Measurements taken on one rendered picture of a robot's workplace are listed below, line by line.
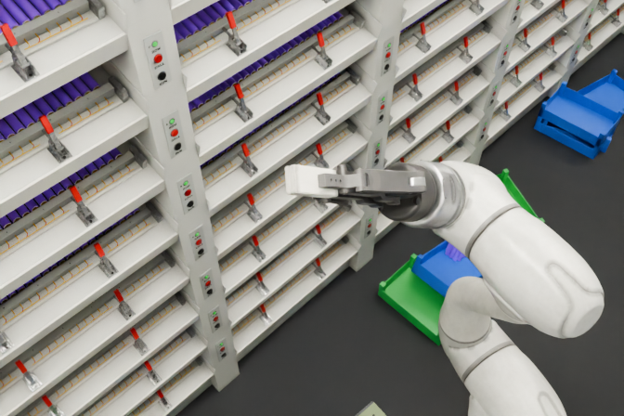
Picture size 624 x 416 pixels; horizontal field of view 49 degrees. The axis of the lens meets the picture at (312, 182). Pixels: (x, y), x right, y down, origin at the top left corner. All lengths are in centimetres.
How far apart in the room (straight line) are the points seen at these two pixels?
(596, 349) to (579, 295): 187
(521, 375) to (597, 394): 129
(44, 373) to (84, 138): 67
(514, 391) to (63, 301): 98
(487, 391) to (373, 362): 118
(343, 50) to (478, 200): 95
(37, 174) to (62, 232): 20
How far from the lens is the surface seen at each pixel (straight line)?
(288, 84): 172
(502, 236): 92
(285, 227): 217
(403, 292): 271
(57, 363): 182
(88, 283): 167
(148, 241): 170
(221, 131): 162
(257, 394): 252
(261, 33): 155
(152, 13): 129
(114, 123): 140
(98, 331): 183
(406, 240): 285
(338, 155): 209
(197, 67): 148
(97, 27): 129
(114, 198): 153
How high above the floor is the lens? 232
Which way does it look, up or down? 50 degrees down
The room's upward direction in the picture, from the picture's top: straight up
